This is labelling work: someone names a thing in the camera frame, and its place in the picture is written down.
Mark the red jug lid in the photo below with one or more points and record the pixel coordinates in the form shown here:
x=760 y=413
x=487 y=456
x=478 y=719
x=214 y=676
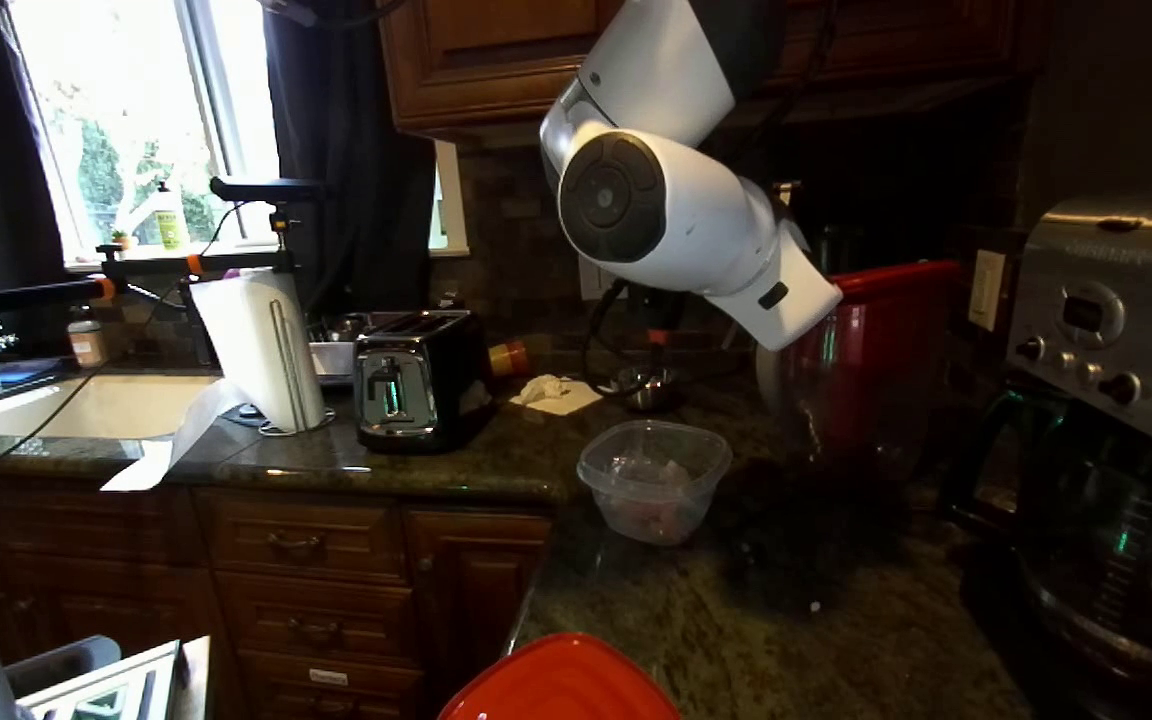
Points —
x=901 y=280

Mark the window with white frame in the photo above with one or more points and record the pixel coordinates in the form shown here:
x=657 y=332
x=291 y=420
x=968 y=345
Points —
x=136 y=104

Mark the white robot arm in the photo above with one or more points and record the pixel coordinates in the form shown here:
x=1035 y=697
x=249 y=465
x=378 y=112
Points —
x=680 y=213

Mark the red transparent jug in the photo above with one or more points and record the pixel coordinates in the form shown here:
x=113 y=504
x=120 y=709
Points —
x=880 y=386

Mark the green soap bottle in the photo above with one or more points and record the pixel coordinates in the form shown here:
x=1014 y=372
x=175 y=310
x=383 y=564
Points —
x=169 y=221

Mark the black chrome toaster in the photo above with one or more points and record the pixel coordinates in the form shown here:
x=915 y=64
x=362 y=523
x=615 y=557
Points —
x=416 y=381

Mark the small white bowl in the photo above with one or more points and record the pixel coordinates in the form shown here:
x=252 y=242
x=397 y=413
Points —
x=330 y=358

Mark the kitchen sink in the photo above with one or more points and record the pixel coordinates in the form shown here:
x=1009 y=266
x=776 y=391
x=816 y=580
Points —
x=81 y=404

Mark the clear plastic food container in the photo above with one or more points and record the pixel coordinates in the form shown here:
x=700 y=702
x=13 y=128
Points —
x=654 y=475

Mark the small metal bowl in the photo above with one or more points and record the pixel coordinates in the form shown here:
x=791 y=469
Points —
x=657 y=391

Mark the white paper sheet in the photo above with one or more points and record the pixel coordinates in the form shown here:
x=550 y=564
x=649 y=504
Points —
x=169 y=444

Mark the silver black coffee maker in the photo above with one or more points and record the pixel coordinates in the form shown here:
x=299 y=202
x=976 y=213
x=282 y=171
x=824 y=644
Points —
x=1109 y=402

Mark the white light switch plate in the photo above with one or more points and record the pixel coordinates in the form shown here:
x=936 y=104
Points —
x=984 y=289

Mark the small orange red item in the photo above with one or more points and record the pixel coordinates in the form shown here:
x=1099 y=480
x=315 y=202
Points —
x=508 y=358

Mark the brown wooden lower cabinet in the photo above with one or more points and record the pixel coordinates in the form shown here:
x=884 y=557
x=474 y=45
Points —
x=309 y=585

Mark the brown wooden cabinet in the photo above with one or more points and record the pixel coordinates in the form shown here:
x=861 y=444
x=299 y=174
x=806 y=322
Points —
x=469 y=54
x=309 y=585

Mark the white dishwasher rack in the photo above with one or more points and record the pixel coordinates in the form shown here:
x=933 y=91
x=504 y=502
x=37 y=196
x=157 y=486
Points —
x=109 y=683

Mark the brown wooden upper cabinet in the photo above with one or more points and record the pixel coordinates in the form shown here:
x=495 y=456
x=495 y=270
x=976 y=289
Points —
x=469 y=54

